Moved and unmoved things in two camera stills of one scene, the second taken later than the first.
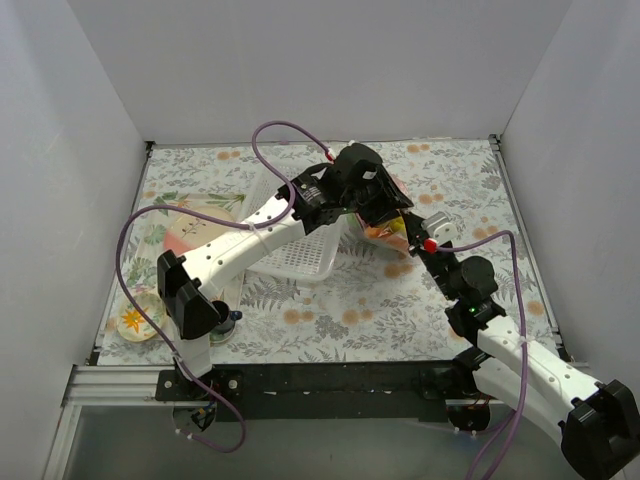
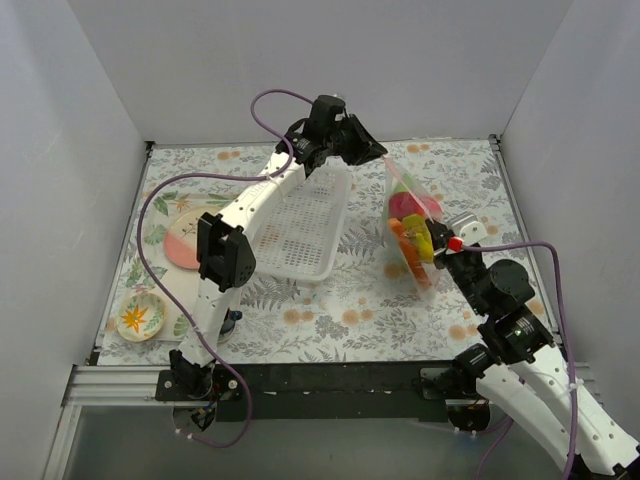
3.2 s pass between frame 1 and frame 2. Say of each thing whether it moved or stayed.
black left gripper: moved
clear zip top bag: moved
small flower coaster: stayed
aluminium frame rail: stayed
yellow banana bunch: moved
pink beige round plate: stayed
